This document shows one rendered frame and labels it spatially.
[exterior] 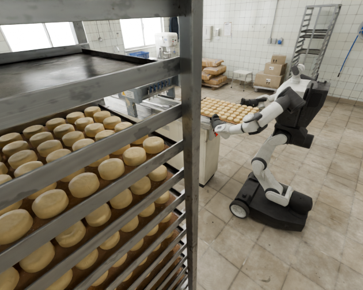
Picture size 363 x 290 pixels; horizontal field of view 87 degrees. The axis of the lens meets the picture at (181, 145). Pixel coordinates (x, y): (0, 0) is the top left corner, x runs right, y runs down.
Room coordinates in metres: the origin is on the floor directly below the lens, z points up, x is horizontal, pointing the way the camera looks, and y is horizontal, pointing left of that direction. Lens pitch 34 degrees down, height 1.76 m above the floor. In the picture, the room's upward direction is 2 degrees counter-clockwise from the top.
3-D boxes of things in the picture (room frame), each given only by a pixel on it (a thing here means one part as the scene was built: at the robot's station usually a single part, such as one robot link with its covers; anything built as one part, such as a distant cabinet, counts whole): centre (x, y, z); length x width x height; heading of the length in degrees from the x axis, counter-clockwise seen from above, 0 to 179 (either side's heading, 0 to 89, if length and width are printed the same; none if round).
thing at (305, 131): (1.29, -0.90, 0.94); 0.28 x 0.13 x 0.18; 52
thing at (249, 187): (1.28, -0.91, 0.19); 0.64 x 0.52 x 0.33; 52
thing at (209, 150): (1.93, -0.08, 0.45); 0.70 x 0.34 x 0.90; 52
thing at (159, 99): (2.42, 0.32, 0.87); 2.01 x 0.03 x 0.07; 52
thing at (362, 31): (3.98, -3.55, 1.10); 0.41 x 0.17 x 1.10; 47
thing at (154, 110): (2.19, 0.50, 0.87); 2.01 x 0.03 x 0.07; 52
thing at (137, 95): (2.24, 0.32, 1.01); 0.72 x 0.33 x 0.34; 142
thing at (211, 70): (5.60, -1.04, 0.47); 0.72 x 0.42 x 0.17; 142
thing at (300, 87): (1.31, -0.87, 1.20); 0.34 x 0.30 x 0.36; 142
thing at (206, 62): (5.78, -0.90, 0.62); 0.72 x 0.42 x 0.17; 53
